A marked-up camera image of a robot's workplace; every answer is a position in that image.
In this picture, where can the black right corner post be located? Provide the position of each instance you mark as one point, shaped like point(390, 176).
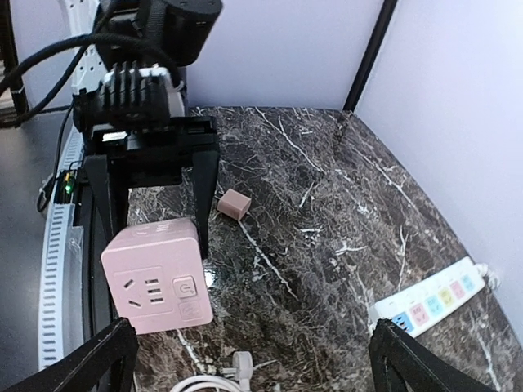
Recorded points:
point(370, 54)

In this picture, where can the pink cube socket adapter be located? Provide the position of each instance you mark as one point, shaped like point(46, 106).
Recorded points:
point(156, 277)

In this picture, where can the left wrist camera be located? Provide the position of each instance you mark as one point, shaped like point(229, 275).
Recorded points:
point(130, 98)

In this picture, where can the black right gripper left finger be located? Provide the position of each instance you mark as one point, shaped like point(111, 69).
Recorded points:
point(108, 359)

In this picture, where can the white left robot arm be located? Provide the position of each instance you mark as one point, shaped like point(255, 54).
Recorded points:
point(164, 33)

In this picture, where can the white slotted cable duct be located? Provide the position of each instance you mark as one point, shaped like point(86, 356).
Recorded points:
point(60, 316)

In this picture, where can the pink small charger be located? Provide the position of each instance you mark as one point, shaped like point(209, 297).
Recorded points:
point(234, 204)

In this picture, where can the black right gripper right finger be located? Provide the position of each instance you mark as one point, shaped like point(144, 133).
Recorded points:
point(400, 363)

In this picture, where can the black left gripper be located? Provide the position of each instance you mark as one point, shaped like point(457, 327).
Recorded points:
point(115, 160)

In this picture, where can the white multicolour power strip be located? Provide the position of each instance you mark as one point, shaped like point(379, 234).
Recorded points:
point(424, 304)

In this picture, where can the black front table rail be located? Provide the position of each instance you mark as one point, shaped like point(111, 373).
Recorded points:
point(97, 304)

